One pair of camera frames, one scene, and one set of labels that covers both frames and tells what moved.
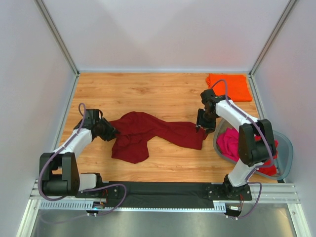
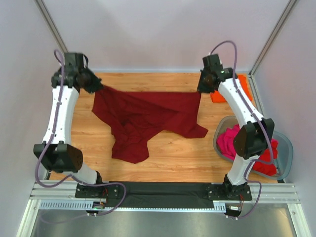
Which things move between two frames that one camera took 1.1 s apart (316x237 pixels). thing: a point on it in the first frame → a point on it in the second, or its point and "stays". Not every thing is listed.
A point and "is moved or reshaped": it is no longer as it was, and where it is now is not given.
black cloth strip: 164,195 stays
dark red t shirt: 136,131 is moved or reshaped
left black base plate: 113,192 stays
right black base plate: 224,192 stays
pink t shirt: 228,143 stays
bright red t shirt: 268,168 stays
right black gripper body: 205,122 → 202,86
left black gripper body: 108,131 → 92,83
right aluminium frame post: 289,7 stays
